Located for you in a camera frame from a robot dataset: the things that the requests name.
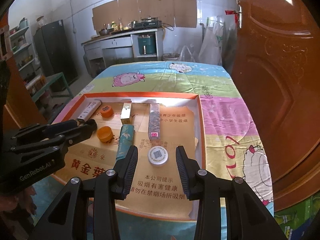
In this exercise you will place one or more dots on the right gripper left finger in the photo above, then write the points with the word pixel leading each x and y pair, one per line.
pixel 125 169

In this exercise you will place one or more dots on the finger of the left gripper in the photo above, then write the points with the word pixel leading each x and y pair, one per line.
pixel 44 131
pixel 71 137

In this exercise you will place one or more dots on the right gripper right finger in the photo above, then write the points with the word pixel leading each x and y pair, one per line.
pixel 188 169

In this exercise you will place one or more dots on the teal rectangular box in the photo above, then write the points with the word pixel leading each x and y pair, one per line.
pixel 125 141

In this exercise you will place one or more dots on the white round cap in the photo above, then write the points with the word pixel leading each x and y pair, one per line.
pixel 158 156

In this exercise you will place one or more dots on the plain orange bottle cap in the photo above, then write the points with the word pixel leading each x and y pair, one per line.
pixel 105 134

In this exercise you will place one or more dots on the white cartoon rectangular box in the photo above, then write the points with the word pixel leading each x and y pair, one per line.
pixel 89 111

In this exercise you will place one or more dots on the gold rectangular box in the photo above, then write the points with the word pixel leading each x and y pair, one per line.
pixel 125 116

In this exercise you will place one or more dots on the orange cap with label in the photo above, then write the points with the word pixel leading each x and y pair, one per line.
pixel 106 111

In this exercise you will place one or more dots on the floral transparent rectangular box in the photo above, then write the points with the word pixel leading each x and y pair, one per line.
pixel 154 122

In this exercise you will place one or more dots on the person's left hand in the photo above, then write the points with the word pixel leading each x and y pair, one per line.
pixel 22 199

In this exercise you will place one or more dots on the colourful cartoon tablecloth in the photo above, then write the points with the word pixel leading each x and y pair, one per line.
pixel 232 144

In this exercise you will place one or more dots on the shallow orange-rimmed cardboard tray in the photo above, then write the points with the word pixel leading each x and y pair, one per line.
pixel 140 138

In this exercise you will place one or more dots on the dark cabinet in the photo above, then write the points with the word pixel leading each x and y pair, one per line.
pixel 53 51

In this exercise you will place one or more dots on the white kitchen counter cabinet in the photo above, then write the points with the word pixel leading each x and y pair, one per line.
pixel 105 51

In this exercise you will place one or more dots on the green cardboard carton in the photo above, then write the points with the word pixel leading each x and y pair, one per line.
pixel 295 220

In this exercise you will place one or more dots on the white plastic sack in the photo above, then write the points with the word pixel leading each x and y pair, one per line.
pixel 211 49

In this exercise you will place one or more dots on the teal air fryer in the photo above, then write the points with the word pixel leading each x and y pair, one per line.
pixel 147 44

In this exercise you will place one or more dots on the brown wooden door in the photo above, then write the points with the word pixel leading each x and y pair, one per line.
pixel 276 71

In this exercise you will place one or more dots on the black gas stove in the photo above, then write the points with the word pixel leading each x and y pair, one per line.
pixel 148 23

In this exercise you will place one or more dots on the cardboard wall panel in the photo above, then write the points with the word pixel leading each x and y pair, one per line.
pixel 178 13

